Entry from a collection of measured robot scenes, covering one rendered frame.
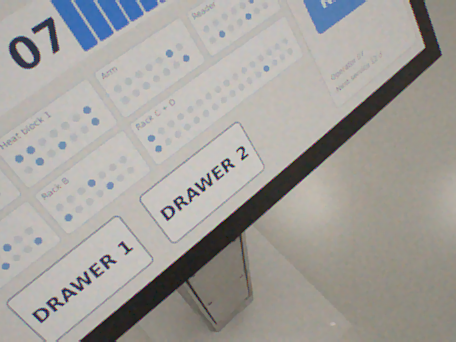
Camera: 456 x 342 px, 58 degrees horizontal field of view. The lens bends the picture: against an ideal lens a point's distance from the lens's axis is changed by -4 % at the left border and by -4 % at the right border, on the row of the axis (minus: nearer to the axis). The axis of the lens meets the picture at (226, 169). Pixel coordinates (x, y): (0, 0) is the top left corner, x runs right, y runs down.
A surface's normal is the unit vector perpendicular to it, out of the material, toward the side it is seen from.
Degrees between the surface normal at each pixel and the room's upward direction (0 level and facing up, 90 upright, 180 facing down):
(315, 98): 50
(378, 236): 0
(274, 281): 5
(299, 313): 3
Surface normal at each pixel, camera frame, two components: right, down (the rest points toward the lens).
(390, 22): 0.45, 0.18
